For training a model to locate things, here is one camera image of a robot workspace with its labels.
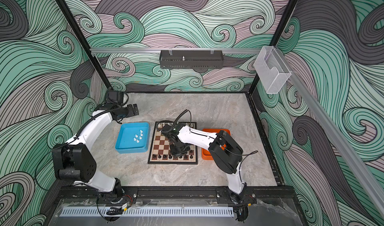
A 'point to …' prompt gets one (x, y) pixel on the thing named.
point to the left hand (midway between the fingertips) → (131, 110)
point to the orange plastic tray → (206, 155)
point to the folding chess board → (160, 153)
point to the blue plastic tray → (133, 137)
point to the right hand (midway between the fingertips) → (178, 155)
